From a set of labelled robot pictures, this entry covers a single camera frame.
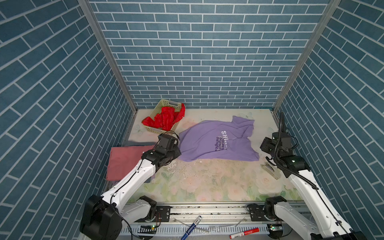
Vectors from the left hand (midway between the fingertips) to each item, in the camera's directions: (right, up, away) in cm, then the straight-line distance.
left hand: (179, 150), depth 83 cm
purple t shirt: (+28, +4, +19) cm, 34 cm away
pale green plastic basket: (-17, +31, +37) cm, 51 cm away
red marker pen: (+38, -35, -14) cm, 54 cm away
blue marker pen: (+10, -32, -12) cm, 35 cm away
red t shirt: (-13, +18, +24) cm, 32 cm away
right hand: (+47, +6, -5) cm, 48 cm away
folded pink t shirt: (-34, -6, +2) cm, 35 cm away
